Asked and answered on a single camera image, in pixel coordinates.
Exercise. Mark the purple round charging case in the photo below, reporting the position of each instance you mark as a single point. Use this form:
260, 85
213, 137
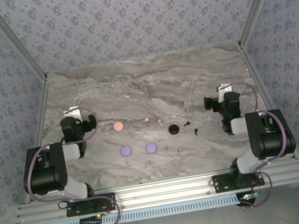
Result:
127, 150
152, 148

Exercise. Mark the black round charging case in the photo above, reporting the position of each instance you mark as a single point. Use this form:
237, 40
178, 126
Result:
174, 129

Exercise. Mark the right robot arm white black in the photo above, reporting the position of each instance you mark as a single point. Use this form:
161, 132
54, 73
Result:
270, 138

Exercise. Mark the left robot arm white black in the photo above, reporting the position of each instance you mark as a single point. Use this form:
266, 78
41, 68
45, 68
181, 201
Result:
45, 174

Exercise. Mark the pink round charging case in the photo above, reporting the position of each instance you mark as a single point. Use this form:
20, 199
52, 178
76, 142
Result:
118, 126

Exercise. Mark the small black controller board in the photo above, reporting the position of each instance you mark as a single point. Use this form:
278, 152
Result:
247, 197
91, 221

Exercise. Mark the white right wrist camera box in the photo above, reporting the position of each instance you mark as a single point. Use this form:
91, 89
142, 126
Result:
224, 88

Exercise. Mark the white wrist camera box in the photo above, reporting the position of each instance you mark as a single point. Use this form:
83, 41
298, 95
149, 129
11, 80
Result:
224, 88
74, 111

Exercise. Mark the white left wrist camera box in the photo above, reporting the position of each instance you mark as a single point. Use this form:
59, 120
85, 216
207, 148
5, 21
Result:
74, 111

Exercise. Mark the aluminium frame post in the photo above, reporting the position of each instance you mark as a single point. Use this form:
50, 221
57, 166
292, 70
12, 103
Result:
260, 0
13, 39

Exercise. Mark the aluminium mounting rail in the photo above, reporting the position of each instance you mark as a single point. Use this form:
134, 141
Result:
165, 192

